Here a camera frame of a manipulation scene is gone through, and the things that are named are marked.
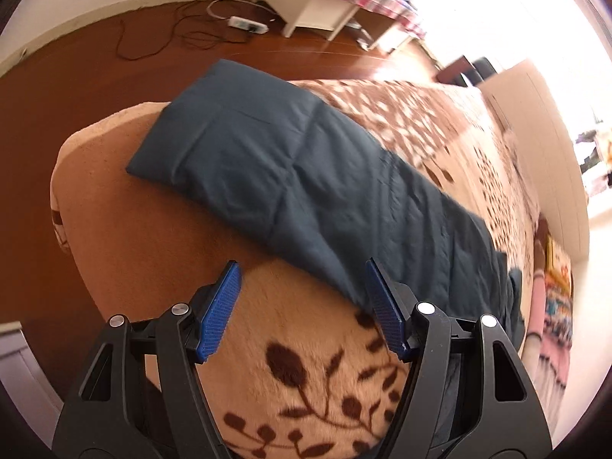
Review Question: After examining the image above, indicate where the yellow colourful pillow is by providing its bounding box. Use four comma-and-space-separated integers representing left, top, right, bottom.
545, 234, 575, 297

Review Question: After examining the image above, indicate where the dark blue puffer jacket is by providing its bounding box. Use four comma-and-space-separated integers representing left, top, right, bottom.
125, 59, 524, 345

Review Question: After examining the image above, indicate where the white furniture edge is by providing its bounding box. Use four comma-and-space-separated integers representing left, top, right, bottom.
0, 320, 64, 443

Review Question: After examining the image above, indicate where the white cable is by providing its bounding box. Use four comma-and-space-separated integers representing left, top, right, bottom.
207, 0, 274, 23

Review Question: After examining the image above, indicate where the white power strip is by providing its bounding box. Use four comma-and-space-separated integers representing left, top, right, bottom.
228, 16, 269, 35

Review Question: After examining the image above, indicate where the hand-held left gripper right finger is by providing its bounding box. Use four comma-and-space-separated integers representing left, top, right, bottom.
365, 258, 560, 459

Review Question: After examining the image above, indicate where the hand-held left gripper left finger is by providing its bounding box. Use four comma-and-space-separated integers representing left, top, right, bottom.
52, 260, 244, 459

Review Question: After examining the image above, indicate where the beige leaf print blanket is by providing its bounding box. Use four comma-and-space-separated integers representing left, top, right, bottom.
49, 79, 546, 459

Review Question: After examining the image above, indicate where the pink striped pillow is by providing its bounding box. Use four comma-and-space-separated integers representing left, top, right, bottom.
520, 268, 575, 433

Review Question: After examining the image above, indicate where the white table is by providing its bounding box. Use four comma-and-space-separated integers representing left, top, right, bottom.
366, 23, 413, 54

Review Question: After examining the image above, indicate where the cream bed headboard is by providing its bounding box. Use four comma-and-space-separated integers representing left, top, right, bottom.
478, 59, 592, 262

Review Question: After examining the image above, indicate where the black cable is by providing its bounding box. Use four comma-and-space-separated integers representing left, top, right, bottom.
115, 0, 233, 61

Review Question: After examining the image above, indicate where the dark chair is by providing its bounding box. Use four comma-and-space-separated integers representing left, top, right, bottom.
436, 55, 494, 88

